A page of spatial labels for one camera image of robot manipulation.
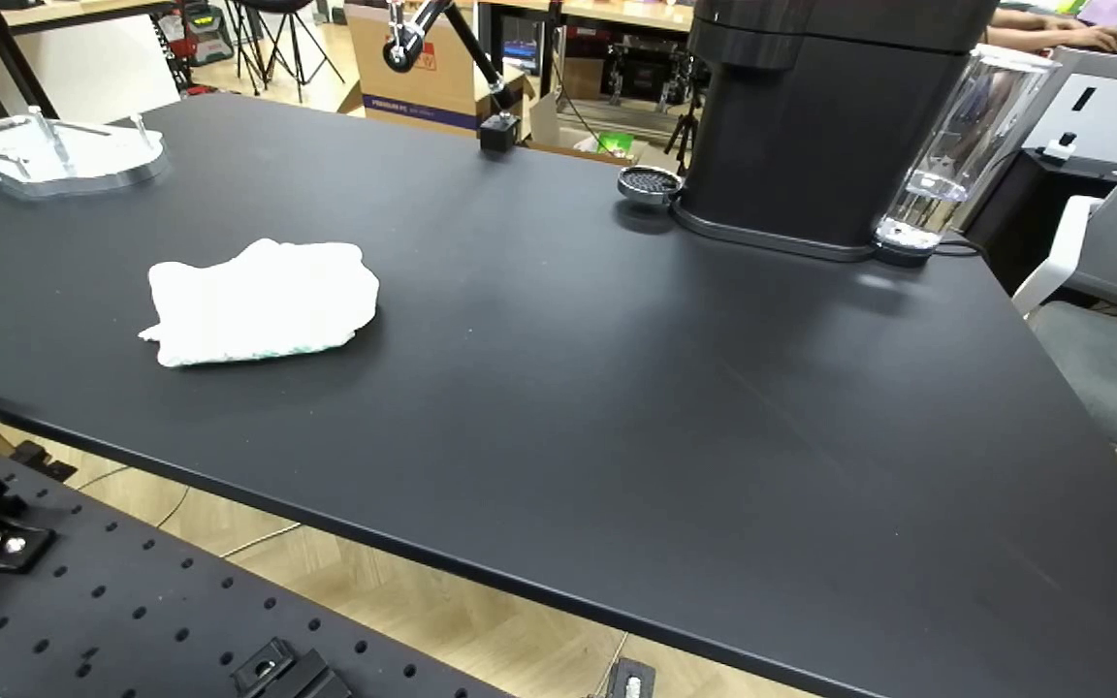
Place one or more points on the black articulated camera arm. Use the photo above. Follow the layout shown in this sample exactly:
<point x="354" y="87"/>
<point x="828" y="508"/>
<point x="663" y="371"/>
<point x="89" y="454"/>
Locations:
<point x="498" y="125"/>

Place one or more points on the black robot base pedestal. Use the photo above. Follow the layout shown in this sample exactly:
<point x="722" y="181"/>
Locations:
<point x="815" y="116"/>

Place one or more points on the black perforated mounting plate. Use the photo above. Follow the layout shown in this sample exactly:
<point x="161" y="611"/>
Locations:
<point x="135" y="605"/>

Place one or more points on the white patterned cloth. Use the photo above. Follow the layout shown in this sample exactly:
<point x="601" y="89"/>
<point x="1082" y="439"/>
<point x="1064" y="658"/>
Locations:
<point x="260" y="305"/>

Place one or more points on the clear glass cup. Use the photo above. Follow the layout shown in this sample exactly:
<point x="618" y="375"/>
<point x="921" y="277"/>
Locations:
<point x="958" y="158"/>

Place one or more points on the black tripod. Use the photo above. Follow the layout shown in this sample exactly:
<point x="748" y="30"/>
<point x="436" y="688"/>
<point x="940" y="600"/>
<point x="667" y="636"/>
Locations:
<point x="283" y="41"/>

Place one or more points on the black round cap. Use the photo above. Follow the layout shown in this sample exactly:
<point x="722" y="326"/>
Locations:
<point x="648" y="189"/>

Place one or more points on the white desk cabinet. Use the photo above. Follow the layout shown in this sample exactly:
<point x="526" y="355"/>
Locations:
<point x="1108" y="110"/>

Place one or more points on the person forearm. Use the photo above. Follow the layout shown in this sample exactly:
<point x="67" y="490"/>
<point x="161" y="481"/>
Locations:
<point x="1047" y="31"/>

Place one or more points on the wooden table with black legs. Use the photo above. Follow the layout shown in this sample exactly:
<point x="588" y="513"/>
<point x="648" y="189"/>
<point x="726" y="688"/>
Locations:
<point x="17" y="16"/>

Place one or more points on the white panel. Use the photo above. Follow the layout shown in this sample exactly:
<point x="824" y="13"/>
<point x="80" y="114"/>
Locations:
<point x="99" y="65"/>

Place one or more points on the cardboard box with purple stripe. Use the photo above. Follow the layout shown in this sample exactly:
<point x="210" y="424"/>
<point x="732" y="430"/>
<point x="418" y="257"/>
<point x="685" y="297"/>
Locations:
<point x="436" y="70"/>

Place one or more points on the green packet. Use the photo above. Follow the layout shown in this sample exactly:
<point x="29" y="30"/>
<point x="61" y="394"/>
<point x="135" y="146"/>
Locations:
<point x="616" y="140"/>

